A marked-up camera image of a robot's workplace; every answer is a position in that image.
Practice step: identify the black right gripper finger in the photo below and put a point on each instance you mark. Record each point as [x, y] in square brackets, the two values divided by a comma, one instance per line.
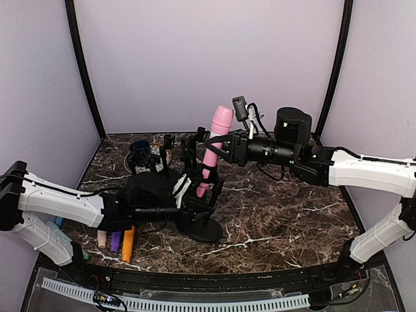
[226, 154]
[223, 139]

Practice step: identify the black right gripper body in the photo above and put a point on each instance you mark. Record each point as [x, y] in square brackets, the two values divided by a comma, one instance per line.
[242, 155]

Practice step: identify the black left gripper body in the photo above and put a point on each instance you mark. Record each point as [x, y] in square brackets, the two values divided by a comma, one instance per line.
[182, 221]

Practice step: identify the black stand of pink microphone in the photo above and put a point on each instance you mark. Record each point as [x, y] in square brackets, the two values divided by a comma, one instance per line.
[205, 229]

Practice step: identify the black stand of beige microphone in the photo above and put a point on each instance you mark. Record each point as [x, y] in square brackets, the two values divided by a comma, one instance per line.
[200, 136]

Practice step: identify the black stand of orange microphone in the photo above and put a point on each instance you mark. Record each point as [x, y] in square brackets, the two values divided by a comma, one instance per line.
[188, 155]

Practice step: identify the black stand of blue microphone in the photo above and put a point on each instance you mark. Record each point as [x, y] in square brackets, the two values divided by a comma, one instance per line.
[168, 144]

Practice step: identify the orange microphone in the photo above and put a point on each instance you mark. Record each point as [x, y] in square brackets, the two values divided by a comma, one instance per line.
[127, 246]

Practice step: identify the purple microphone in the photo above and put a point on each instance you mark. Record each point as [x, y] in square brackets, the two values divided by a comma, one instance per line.
[115, 241]

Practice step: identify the beige microphone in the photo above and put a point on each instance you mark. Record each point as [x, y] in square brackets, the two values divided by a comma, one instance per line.
[101, 239]

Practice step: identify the blue microphone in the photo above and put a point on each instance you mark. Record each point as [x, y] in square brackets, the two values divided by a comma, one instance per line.
[59, 222]

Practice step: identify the green microphone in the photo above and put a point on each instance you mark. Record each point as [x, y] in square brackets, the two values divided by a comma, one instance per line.
[60, 233]

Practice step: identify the black stand of purple microphone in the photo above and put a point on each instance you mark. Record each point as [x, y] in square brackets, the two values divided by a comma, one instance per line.
[151, 161]

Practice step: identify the black stand of green microphone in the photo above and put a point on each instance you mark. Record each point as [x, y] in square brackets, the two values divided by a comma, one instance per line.
[135, 162]

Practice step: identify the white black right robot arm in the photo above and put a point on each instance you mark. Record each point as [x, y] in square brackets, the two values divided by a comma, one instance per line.
[327, 166]

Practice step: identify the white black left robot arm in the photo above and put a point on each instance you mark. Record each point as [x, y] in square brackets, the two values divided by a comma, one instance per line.
[145, 196]

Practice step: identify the floral patterned saucer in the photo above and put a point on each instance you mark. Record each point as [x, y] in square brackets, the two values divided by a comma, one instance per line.
[154, 150]

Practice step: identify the dark blue mug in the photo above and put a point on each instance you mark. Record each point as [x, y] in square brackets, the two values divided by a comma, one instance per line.
[144, 144]

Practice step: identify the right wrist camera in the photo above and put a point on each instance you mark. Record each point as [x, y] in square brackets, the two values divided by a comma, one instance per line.
[239, 104]

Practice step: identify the black front rail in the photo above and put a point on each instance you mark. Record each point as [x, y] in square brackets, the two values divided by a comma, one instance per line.
[316, 280]

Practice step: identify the white slotted cable duct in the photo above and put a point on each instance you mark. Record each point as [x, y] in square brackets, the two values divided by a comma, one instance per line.
[130, 303]

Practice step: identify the black right corner post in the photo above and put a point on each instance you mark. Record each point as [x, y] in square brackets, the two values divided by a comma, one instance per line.
[336, 68]

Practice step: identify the black corner post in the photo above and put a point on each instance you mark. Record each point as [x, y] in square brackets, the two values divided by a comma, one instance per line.
[82, 67]
[336, 68]

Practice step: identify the black left corner post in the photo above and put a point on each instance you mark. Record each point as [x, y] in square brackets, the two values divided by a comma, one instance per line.
[82, 67]

